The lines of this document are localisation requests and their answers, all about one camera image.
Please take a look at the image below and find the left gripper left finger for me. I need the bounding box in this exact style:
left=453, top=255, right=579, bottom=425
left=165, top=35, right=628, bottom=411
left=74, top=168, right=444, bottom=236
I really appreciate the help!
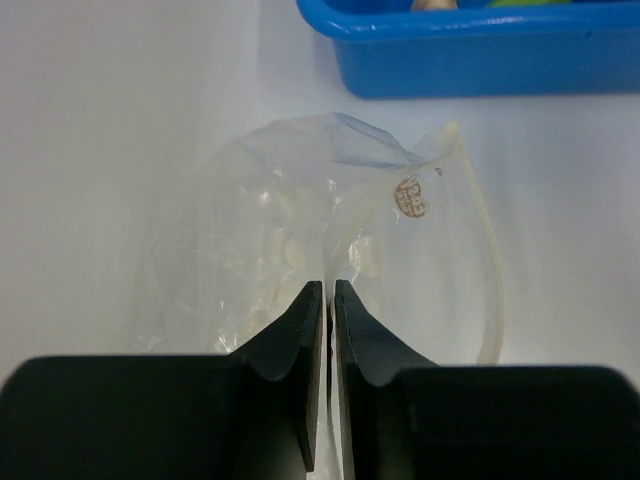
left=1, top=281, right=323, bottom=479

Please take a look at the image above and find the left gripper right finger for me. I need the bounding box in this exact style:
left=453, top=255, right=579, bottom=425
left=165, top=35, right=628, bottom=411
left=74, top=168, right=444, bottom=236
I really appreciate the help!
left=333, top=280, right=639, bottom=479

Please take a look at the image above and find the clear zip top bag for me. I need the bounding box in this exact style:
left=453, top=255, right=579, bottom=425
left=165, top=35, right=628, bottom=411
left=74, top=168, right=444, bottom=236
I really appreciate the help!
left=132, top=112, right=506, bottom=480

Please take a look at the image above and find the fake garlic bulb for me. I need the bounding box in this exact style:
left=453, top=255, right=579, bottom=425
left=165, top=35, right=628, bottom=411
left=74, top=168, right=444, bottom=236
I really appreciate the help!
left=411, top=0, right=458, bottom=11

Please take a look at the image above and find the light green fake lime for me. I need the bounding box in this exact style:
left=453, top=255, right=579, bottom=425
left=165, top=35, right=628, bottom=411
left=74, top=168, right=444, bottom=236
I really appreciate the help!
left=487, top=0, right=574, bottom=8

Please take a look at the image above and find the blue plastic bin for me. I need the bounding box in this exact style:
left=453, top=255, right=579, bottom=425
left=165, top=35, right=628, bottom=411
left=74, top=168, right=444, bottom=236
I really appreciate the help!
left=297, top=1, right=639, bottom=99

